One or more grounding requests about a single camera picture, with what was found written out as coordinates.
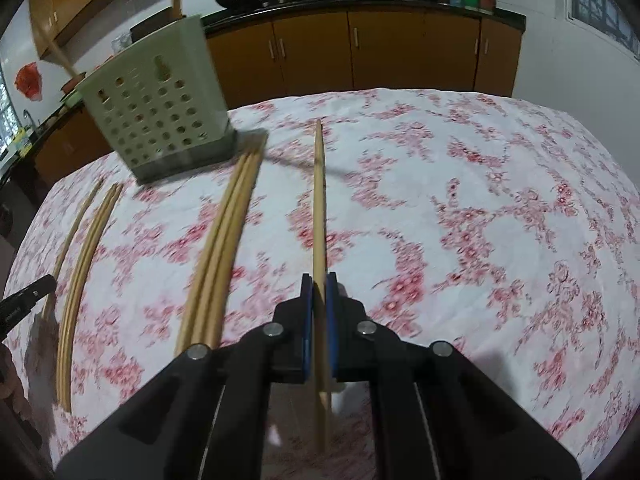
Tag kitchen window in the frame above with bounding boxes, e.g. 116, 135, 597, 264
0, 67, 16, 156

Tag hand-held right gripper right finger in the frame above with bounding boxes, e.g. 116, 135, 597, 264
325, 271, 583, 480

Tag hanging red plastic bag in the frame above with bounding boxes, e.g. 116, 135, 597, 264
14, 61, 43, 98

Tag green perforated utensil holder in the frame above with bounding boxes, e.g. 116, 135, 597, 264
75, 14, 240, 186

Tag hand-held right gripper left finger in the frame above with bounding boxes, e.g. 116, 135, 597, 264
54, 272, 316, 480

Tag red floral tablecloth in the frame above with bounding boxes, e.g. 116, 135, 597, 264
2, 87, 640, 480

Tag black appliance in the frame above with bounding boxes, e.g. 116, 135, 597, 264
130, 17, 176, 43

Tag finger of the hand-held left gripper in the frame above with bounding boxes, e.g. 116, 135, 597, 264
0, 274, 58, 333

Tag barred window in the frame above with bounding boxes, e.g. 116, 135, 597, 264
567, 0, 640, 61

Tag wooden base cabinets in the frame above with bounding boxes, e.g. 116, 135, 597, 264
32, 7, 525, 188

